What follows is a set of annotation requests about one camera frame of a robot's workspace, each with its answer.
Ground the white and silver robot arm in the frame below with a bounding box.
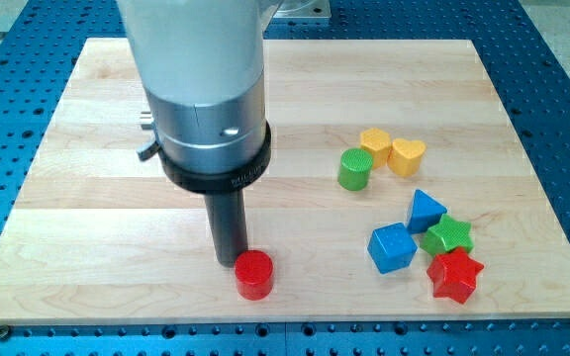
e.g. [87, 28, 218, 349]
[118, 0, 280, 174]

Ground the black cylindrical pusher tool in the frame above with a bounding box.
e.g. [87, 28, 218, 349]
[157, 125, 271, 268]

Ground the green cylinder block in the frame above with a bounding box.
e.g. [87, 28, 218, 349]
[337, 148, 373, 191]

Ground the red cylinder block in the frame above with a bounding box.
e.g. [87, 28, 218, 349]
[235, 250, 274, 301]

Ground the yellow hexagon block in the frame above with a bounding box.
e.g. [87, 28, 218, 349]
[359, 128, 392, 169]

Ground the light wooden board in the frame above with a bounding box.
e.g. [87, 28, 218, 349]
[0, 38, 570, 325]

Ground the yellow heart block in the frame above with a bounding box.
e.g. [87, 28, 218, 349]
[387, 138, 427, 177]

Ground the blue cube block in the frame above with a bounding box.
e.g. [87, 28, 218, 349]
[367, 222, 418, 274]

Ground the blue triangle block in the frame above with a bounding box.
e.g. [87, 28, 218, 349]
[407, 189, 447, 234]

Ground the green star block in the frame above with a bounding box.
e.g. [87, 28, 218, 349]
[420, 214, 474, 256]

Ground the red star block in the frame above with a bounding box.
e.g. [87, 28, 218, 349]
[427, 247, 485, 304]

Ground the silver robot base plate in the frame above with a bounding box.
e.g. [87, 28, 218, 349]
[274, 0, 332, 20]

